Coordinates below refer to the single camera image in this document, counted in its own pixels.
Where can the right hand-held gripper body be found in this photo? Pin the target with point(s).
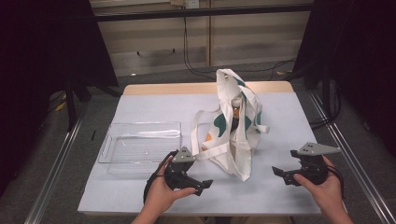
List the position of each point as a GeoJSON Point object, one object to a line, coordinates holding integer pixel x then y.
{"type": "Point", "coordinates": [313, 169]}

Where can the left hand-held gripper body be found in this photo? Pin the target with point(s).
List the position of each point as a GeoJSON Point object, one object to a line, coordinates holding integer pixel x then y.
{"type": "Point", "coordinates": [179, 174]}

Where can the white patterned tote bag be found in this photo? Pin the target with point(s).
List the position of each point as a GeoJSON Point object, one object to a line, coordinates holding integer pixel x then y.
{"type": "Point", "coordinates": [239, 149]}

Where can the person's right hand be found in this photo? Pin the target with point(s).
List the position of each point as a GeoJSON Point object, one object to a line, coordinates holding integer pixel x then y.
{"type": "Point", "coordinates": [327, 193]}

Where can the person's left hand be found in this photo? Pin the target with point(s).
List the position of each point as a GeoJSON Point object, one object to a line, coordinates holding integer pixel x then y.
{"type": "Point", "coordinates": [160, 194]}

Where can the clear plastic tray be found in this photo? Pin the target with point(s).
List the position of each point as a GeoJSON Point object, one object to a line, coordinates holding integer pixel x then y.
{"type": "Point", "coordinates": [140, 146]}

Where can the orange drink bottle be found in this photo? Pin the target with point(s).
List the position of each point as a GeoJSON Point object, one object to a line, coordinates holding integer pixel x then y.
{"type": "Point", "coordinates": [235, 115]}

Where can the pale blue table mat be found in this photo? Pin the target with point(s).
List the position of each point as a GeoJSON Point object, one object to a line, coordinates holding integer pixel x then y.
{"type": "Point", "coordinates": [155, 105]}

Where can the black curtain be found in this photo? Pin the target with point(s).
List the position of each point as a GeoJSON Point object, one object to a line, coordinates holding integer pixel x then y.
{"type": "Point", "coordinates": [358, 46]}
{"type": "Point", "coordinates": [46, 46]}

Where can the black horizontal bar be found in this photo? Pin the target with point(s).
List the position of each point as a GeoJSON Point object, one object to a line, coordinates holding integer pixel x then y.
{"type": "Point", "coordinates": [186, 13]}

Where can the metal floor rail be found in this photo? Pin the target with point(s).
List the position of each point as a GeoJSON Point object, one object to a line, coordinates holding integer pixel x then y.
{"type": "Point", "coordinates": [53, 174]}
{"type": "Point", "coordinates": [351, 161]}

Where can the white wall socket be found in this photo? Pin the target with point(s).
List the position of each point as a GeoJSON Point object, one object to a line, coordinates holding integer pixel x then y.
{"type": "Point", "coordinates": [192, 3]}

